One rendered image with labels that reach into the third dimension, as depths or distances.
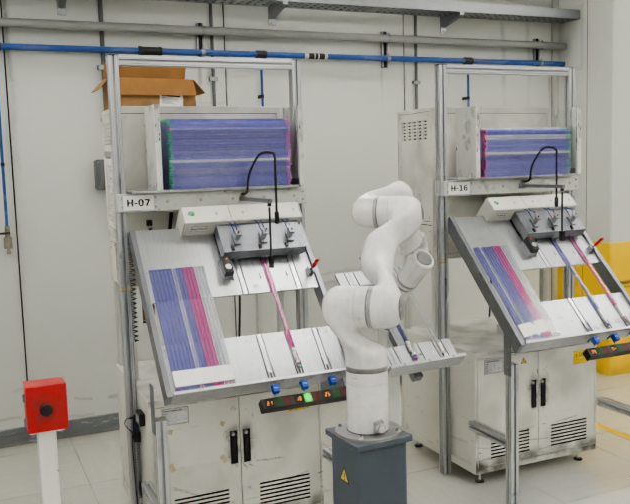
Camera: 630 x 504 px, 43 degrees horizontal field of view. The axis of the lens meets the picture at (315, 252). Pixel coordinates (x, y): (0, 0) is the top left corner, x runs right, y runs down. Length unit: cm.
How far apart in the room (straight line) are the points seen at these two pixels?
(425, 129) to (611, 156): 204
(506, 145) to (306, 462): 168
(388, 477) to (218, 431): 100
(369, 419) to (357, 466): 13
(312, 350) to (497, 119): 163
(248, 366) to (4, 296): 203
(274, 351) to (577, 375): 167
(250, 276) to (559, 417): 170
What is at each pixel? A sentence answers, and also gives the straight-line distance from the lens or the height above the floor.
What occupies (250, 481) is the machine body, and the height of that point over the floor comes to 24.
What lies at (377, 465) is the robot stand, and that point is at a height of 63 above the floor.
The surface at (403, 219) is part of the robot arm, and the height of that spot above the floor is 130.
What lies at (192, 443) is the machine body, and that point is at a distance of 313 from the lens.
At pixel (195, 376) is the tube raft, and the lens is 277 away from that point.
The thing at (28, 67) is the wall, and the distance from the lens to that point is 456.
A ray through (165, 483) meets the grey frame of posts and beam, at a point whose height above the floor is 42.
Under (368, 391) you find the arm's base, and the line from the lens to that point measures 225.
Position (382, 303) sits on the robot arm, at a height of 109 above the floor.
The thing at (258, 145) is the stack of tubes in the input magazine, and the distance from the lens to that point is 320.
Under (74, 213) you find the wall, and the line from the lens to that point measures 455.
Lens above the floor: 146
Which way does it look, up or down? 6 degrees down
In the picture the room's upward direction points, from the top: 2 degrees counter-clockwise
